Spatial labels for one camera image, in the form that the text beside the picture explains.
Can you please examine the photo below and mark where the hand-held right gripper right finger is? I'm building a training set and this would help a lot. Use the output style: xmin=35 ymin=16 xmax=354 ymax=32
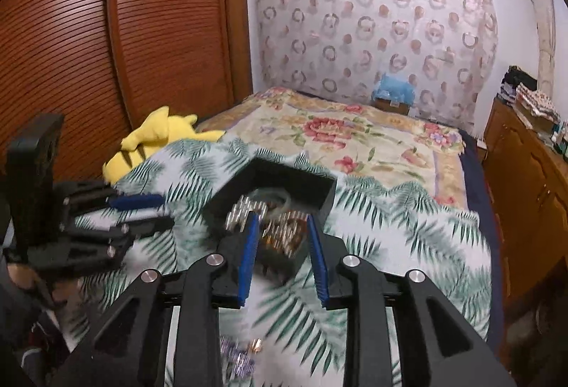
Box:
xmin=306 ymin=214 xmax=518 ymax=387

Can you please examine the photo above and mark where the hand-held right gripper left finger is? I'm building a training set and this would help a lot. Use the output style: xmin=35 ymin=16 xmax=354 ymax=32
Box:
xmin=58 ymin=212 xmax=261 ymax=387

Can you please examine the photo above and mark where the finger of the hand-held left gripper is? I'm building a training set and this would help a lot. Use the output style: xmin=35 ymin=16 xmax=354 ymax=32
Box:
xmin=60 ymin=215 xmax=175 ymax=247
xmin=62 ymin=181 xmax=165 ymax=211

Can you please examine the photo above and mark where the brown wooden bead bracelet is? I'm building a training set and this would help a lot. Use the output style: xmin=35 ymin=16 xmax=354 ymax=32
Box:
xmin=261 ymin=212 xmax=310 ymax=260

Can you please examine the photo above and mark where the white pearl bracelet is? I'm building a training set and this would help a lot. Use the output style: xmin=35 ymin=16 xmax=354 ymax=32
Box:
xmin=224 ymin=196 xmax=267 ymax=232

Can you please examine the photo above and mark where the pale green jade bangle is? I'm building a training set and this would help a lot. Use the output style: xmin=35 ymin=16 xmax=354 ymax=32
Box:
xmin=246 ymin=187 xmax=292 ymax=211

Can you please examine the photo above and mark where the black square box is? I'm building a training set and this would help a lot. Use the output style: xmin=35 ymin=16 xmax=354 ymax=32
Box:
xmin=206 ymin=156 xmax=338 ymax=282

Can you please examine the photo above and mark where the silver rhinestone bangle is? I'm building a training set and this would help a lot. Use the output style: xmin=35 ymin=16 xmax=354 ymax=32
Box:
xmin=219 ymin=336 xmax=265 ymax=380

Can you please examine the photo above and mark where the person's left hand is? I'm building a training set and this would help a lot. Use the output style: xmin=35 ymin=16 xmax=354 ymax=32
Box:
xmin=6 ymin=263 xmax=81 ymax=309

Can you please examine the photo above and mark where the yellow plush toy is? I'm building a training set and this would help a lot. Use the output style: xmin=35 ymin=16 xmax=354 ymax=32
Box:
xmin=102 ymin=105 xmax=225 ymax=184

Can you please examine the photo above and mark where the green leaf print cloth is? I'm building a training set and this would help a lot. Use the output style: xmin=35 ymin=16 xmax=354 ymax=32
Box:
xmin=66 ymin=139 xmax=494 ymax=387

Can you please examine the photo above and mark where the floral blanket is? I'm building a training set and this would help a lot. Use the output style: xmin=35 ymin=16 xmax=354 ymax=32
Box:
xmin=195 ymin=86 xmax=468 ymax=211

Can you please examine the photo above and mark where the wooden louvered wardrobe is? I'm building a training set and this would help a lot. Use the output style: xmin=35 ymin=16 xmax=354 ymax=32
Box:
xmin=0 ymin=0 xmax=254 ymax=193

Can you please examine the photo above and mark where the person's dark clothing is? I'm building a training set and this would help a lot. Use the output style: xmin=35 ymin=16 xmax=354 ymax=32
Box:
xmin=0 ymin=281 xmax=89 ymax=387

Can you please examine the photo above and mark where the navy bed sheet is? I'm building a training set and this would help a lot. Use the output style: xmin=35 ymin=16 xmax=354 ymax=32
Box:
xmin=459 ymin=127 xmax=507 ymax=340

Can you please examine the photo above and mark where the cardboard box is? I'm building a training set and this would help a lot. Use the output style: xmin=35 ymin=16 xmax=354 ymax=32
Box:
xmin=372 ymin=96 xmax=411 ymax=117

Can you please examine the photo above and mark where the blue plastic bag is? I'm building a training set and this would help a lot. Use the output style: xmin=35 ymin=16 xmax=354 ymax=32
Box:
xmin=373 ymin=74 xmax=418 ymax=104

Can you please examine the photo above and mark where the wooden cabinet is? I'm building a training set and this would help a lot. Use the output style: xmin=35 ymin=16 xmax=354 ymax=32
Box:
xmin=481 ymin=96 xmax=568 ymax=309

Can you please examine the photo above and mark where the circle pattern curtain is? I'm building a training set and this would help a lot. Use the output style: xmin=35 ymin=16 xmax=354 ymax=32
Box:
xmin=248 ymin=0 xmax=499 ymax=122

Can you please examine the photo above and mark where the dark folded clothes stack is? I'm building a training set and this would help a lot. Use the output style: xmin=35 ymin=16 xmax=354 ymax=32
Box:
xmin=499 ymin=65 xmax=538 ymax=104

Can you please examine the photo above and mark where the patterned folded cloth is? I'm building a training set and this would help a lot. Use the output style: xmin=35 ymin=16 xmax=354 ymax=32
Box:
xmin=515 ymin=83 xmax=562 ymax=124

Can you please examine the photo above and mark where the row of cosmetic bottles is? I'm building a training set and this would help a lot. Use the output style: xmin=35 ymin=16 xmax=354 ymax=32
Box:
xmin=550 ymin=121 xmax=568 ymax=158

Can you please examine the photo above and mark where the beige lace curtain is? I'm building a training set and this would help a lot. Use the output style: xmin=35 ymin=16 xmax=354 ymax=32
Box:
xmin=528 ymin=0 xmax=558 ymax=92

